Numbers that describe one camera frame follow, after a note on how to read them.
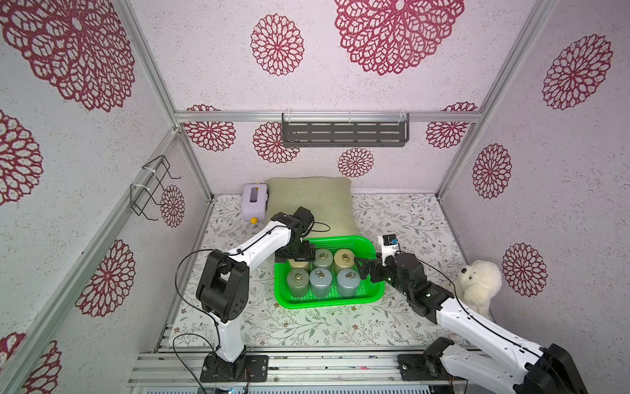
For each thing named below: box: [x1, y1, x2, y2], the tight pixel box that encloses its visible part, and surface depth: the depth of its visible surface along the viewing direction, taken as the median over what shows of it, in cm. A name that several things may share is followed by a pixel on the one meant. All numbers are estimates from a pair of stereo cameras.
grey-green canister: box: [313, 247, 334, 268], surface depth 90 cm
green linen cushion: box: [265, 176, 361, 239], surface depth 105 cm
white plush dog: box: [456, 260, 503, 320], surface depth 74 cm
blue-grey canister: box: [309, 267, 333, 298], surface depth 86 cm
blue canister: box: [337, 268, 361, 298], surface depth 85 cm
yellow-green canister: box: [287, 258, 310, 269], surface depth 89 cm
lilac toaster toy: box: [241, 182, 269, 225], surface depth 109 cm
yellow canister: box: [333, 248, 356, 271], surface depth 90 cm
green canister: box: [287, 267, 310, 298], surface depth 85 cm
